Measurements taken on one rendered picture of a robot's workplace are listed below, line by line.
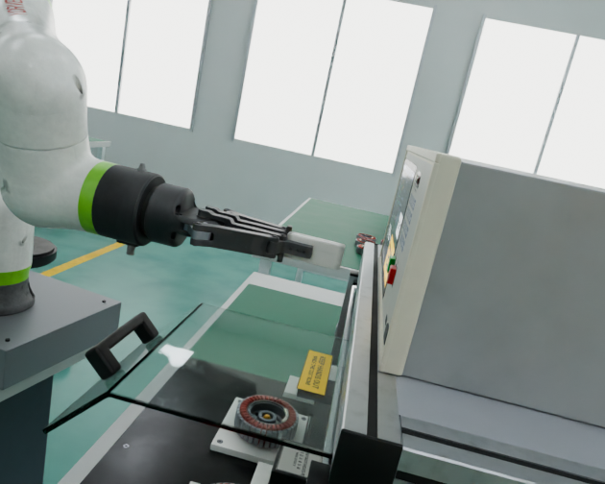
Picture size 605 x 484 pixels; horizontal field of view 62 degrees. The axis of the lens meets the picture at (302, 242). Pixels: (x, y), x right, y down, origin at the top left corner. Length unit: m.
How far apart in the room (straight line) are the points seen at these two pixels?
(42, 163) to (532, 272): 0.52
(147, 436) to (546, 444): 0.65
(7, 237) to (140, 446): 0.49
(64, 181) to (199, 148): 4.98
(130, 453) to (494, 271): 0.64
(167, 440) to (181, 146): 4.91
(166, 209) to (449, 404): 0.37
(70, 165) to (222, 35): 5.00
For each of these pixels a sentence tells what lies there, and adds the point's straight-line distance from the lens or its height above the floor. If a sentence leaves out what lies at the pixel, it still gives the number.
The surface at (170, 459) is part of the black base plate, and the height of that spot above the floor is 0.77.
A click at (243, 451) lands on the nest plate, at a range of 0.90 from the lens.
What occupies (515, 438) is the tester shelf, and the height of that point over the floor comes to 1.11.
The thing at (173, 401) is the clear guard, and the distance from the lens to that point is 0.47.
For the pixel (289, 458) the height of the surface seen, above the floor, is 0.92.
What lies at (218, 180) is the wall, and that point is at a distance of 5.55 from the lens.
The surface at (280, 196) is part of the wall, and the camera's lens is 5.40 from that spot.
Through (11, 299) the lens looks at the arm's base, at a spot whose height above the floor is 0.86.
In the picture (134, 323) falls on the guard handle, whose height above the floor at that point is 1.06.
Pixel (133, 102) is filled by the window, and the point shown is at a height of 1.15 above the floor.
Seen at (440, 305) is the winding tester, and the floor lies 1.19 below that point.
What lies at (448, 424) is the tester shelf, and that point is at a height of 1.11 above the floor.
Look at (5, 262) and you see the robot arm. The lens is 1.15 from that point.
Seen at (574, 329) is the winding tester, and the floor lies 1.20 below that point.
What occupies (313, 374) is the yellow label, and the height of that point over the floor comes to 1.07.
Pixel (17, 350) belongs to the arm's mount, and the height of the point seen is 0.82.
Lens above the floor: 1.32
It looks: 13 degrees down
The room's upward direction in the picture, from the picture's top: 12 degrees clockwise
